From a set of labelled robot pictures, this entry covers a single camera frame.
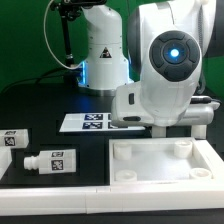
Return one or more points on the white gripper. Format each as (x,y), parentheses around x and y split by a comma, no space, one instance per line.
(196,114)

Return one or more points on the white square tabletop tray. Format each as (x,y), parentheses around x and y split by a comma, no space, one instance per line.
(163,161)

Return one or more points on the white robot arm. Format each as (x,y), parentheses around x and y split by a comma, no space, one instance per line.
(154,83)

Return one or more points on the white sheet with tags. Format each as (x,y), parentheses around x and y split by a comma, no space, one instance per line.
(88,122)

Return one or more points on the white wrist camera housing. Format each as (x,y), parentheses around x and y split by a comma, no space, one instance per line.
(126,102)

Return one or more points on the black camera stand pole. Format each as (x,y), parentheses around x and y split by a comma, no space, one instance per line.
(67,14)

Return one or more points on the white front fence rail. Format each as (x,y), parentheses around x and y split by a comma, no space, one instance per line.
(132,198)

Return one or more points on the white fence rail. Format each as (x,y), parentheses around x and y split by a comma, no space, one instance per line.
(5,160)
(132,198)

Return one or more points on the white left fence rail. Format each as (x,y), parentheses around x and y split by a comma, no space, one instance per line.
(5,160)

